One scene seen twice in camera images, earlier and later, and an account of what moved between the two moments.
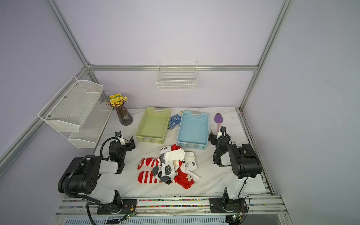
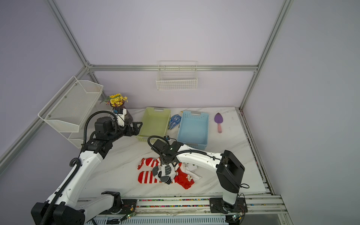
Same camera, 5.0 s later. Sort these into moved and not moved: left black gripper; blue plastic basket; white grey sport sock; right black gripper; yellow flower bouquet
Moved: right black gripper; left black gripper
Not moved: yellow flower bouquet; white grey sport sock; blue plastic basket
